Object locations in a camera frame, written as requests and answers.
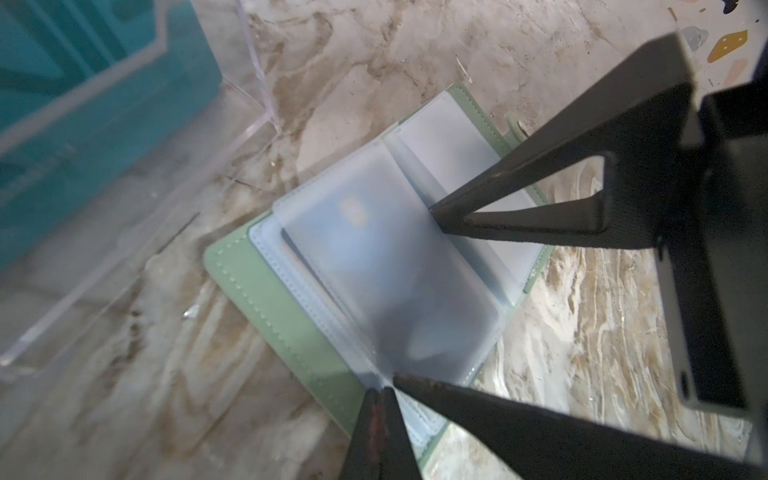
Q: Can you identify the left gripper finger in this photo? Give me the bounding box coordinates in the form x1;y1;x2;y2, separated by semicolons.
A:
339;387;422;480

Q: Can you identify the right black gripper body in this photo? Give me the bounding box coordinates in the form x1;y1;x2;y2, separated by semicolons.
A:
656;59;767;467

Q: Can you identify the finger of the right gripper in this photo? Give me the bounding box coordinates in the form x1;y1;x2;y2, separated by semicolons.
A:
431;34;693;250
393;373;767;479

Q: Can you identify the green card holder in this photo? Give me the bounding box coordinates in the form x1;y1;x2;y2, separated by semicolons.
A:
202;82;556;472

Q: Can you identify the teal VIP credit card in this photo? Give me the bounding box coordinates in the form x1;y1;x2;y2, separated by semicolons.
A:
1;1;222;266

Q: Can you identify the blue card in holder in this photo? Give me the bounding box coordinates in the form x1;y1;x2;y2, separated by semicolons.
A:
275;170;499;381

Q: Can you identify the clear acrylic card stand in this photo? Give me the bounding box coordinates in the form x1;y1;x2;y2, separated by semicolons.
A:
1;1;277;385

